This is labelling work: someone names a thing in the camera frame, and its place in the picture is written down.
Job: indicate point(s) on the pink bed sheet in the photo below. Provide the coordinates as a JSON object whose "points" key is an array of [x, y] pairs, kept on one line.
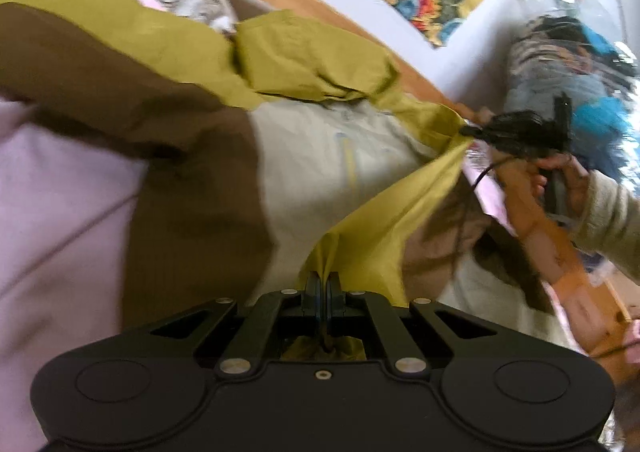
{"points": [[55, 242]]}

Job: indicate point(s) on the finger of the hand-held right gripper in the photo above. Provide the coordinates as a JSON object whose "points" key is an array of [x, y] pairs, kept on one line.
{"points": [[475, 131]]}

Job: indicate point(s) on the person's right hand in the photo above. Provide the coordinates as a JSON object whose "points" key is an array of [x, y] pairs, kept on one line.
{"points": [[575, 182]]}

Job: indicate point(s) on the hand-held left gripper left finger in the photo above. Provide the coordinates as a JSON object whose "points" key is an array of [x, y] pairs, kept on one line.
{"points": [[312, 299]]}

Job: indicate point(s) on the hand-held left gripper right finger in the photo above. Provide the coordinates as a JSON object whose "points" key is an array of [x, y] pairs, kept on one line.
{"points": [[334, 299]]}

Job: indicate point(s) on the yellow brown beige jacket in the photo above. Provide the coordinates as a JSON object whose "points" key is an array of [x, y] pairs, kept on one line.
{"points": [[200, 156]]}

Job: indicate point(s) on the clear bag of clothes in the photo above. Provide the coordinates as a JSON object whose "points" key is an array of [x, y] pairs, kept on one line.
{"points": [[550, 61]]}

